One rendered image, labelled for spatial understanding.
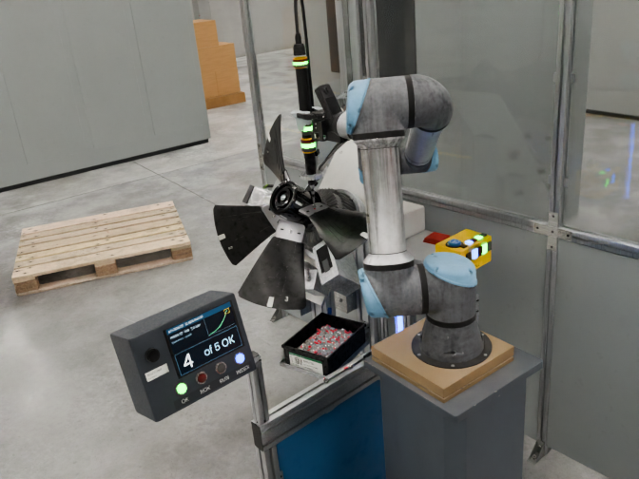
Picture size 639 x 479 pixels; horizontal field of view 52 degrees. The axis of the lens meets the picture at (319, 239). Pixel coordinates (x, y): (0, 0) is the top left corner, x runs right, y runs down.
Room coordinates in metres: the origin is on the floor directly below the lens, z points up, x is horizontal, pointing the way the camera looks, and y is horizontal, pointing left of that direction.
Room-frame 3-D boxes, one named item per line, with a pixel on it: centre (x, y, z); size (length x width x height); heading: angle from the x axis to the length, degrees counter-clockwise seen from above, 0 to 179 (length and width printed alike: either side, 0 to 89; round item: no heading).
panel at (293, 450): (1.64, -0.14, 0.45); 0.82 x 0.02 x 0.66; 129
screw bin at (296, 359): (1.72, 0.01, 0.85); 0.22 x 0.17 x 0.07; 144
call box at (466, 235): (1.89, -0.45, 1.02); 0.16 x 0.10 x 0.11; 129
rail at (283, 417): (1.64, -0.14, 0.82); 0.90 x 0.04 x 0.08; 129
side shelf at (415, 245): (2.42, -0.35, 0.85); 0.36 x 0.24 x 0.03; 39
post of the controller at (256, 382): (1.37, 0.19, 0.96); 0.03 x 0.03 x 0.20; 39
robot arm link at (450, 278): (1.35, -0.28, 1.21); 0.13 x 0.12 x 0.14; 89
